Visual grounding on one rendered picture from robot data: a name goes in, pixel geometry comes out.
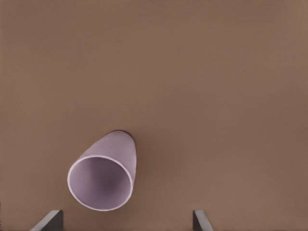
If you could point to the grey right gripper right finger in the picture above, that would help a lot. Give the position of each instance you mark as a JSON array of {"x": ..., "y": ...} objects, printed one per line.
[{"x": 201, "y": 222}]

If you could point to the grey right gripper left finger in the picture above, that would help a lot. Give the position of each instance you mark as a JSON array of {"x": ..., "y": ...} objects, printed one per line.
[{"x": 50, "y": 222}]

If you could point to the purple cup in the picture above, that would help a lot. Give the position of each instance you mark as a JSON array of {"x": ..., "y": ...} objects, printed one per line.
[{"x": 101, "y": 183}]

